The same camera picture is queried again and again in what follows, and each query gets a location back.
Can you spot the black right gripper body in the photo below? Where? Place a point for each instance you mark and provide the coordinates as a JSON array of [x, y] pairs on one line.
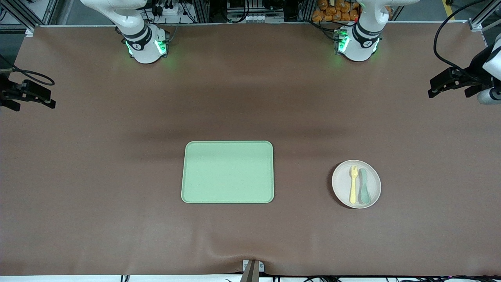
[[4, 93]]

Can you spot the green plastic spoon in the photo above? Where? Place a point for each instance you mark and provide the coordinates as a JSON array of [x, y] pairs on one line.
[[364, 192]]

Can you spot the yellow plastic fork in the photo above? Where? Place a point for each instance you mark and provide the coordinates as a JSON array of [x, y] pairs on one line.
[[353, 188]]

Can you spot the round white plate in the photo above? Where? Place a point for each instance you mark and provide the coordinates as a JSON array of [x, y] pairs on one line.
[[342, 184]]

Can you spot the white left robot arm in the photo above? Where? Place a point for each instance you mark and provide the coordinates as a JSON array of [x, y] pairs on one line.
[[358, 45]]

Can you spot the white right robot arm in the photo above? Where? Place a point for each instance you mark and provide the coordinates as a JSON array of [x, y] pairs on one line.
[[143, 43]]

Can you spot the brown table mat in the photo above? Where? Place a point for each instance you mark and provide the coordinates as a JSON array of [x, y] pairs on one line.
[[117, 156]]

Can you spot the pile of orange items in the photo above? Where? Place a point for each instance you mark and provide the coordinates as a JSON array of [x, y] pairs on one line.
[[334, 11]]

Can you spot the white power strip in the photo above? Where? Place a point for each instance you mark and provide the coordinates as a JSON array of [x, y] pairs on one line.
[[170, 9]]

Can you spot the light green rectangular tray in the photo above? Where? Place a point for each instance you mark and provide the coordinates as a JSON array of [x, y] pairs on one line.
[[219, 172]]

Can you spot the aluminium frame profile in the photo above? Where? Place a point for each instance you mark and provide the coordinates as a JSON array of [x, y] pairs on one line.
[[17, 15], [483, 19]]

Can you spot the metal mount bracket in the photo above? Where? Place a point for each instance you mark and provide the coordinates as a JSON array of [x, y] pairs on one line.
[[252, 274]]

